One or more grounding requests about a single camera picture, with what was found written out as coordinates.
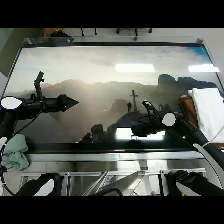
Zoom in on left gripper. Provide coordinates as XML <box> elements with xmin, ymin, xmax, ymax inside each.
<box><xmin>41</xmin><ymin>93</ymin><xmax>80</xmax><ymax>113</ymax></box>

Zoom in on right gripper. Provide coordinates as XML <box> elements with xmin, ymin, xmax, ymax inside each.
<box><xmin>131</xmin><ymin>119</ymin><xmax>165</xmax><ymax>138</ymax></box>

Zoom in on light green T-shirt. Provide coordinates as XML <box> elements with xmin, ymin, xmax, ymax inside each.
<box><xmin>1</xmin><ymin>133</ymin><xmax>31</xmax><ymax>173</ymax></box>

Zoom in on brown wooden board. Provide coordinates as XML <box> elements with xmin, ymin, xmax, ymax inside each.
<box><xmin>178</xmin><ymin>94</ymin><xmax>224</xmax><ymax>150</ymax></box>

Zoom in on white garment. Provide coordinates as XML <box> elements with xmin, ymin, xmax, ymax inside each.
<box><xmin>187</xmin><ymin>87</ymin><xmax>224</xmax><ymax>144</ymax></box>

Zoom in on black office chair base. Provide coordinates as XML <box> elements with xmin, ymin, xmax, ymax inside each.
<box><xmin>115</xmin><ymin>27</ymin><xmax>153</xmax><ymax>41</ymax></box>

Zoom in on silver frame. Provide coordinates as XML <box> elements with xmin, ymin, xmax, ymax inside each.
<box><xmin>2</xmin><ymin>36</ymin><xmax>214</xmax><ymax>197</ymax></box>

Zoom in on black cable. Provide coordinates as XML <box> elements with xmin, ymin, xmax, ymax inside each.
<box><xmin>95</xmin><ymin>187</ymin><xmax>124</xmax><ymax>197</ymax></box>

